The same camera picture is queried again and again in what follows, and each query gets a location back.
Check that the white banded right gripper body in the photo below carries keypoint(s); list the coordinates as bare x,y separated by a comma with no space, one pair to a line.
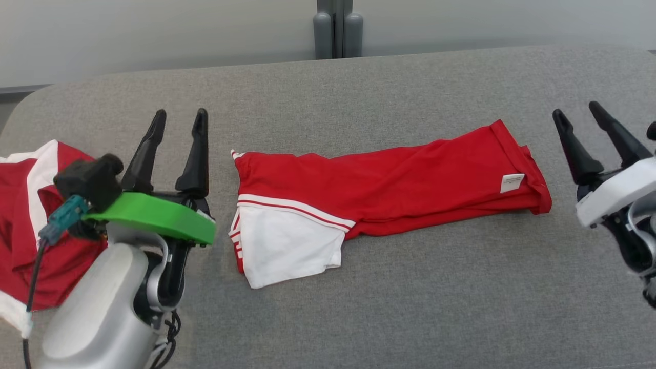
615,195

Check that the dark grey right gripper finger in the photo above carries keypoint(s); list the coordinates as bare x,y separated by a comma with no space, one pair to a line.
622,141
581,159

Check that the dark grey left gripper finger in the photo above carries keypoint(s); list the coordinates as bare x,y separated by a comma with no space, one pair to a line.
197,164
143,164

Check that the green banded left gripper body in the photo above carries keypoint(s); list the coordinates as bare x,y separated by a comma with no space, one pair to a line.
159,215

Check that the red shirt with white trim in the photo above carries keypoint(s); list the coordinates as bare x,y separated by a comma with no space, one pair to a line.
13,230

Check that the red and white striped shorts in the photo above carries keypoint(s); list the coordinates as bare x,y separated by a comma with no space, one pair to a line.
410,179

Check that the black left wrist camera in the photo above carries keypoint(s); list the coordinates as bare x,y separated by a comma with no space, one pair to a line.
92,179

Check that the grey partition post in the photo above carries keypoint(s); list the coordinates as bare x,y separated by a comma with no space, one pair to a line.
323,36

